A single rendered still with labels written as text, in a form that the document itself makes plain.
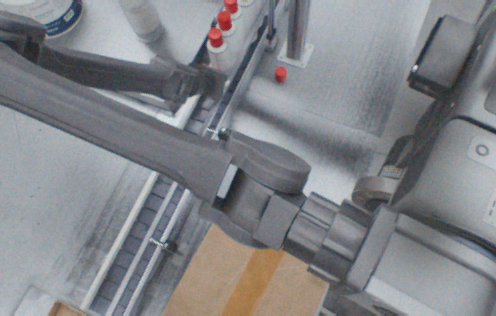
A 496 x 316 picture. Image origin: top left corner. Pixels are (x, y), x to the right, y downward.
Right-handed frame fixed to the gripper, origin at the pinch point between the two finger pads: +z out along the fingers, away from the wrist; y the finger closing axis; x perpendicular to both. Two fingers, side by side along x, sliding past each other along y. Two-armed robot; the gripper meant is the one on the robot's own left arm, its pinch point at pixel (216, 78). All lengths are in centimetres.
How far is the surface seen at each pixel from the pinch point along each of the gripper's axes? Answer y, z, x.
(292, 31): -14.1, 10.1, -16.9
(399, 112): -61, 112, 6
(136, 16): 26.1, -0.3, -8.8
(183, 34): 17.3, 12.3, -6.9
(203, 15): 14.6, 17.3, -13.6
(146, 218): 2.2, -19.8, 35.7
